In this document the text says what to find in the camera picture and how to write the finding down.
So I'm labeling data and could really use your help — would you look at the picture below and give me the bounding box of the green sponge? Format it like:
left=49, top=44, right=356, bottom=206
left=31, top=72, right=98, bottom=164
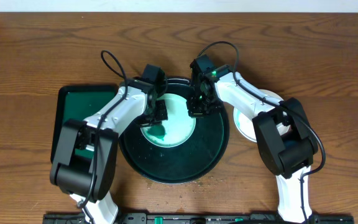
left=140, top=124, right=166, bottom=145

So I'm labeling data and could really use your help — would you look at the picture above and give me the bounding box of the white plate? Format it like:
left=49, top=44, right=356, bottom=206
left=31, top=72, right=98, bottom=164
left=152, top=93, right=196, bottom=147
left=233, top=89, right=291, bottom=142

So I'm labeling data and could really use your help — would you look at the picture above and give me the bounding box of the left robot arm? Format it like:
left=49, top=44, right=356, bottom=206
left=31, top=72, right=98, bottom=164
left=50, top=65, right=168, bottom=223

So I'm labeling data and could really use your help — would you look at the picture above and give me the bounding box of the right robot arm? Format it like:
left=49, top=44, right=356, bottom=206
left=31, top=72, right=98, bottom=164
left=187, top=55, right=319, bottom=223

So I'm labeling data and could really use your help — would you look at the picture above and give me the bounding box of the round black tray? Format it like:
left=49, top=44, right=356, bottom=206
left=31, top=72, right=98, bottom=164
left=119, top=78, right=229, bottom=184

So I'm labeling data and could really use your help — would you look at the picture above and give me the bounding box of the black rectangular water tray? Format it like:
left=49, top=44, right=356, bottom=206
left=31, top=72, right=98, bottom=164
left=50, top=84, right=117, bottom=162

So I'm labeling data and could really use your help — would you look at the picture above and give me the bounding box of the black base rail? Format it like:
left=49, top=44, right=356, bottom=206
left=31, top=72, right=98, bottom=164
left=42, top=213, right=355, bottom=224

